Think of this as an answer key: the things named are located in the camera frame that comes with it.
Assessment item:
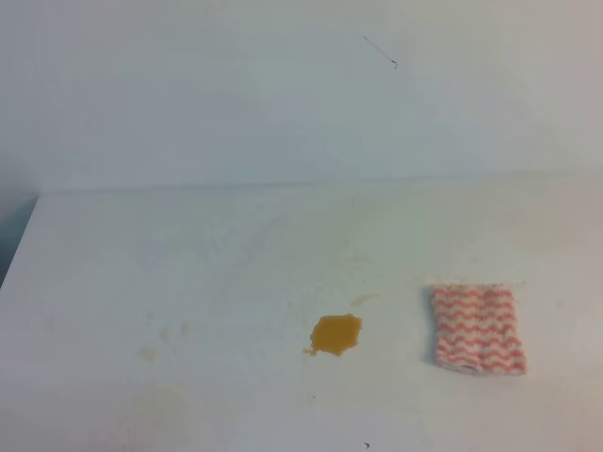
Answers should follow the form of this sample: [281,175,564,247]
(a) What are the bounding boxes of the brown coffee stain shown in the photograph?
[303,314,362,356]

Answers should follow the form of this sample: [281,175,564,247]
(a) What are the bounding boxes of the pink white striped rag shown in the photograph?
[430,283,527,376]

